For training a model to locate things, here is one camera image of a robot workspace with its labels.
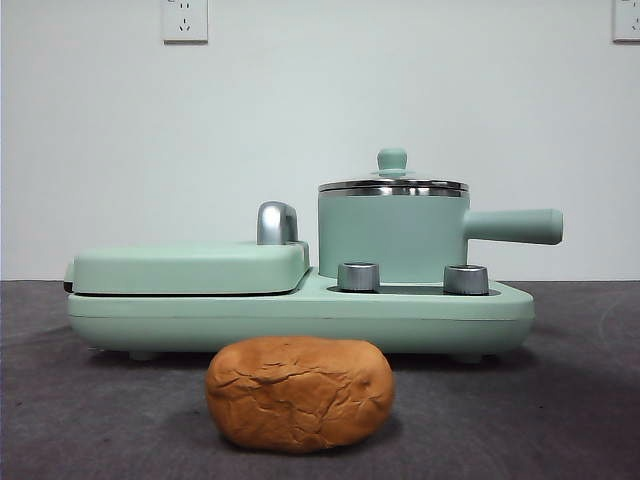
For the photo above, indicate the glass lid with green knob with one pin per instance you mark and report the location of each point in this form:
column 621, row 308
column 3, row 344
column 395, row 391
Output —
column 393, row 160

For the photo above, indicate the brown potato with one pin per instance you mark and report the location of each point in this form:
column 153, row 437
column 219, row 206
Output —
column 300, row 395

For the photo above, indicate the silver control knob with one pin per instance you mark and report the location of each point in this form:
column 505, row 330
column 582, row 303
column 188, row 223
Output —
column 359, row 276
column 466, row 279

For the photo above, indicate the green breakfast maker base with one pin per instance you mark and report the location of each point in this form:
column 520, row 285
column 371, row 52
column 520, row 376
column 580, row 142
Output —
column 300, row 320

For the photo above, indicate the white wall socket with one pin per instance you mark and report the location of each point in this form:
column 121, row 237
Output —
column 627, row 20
column 185, row 22

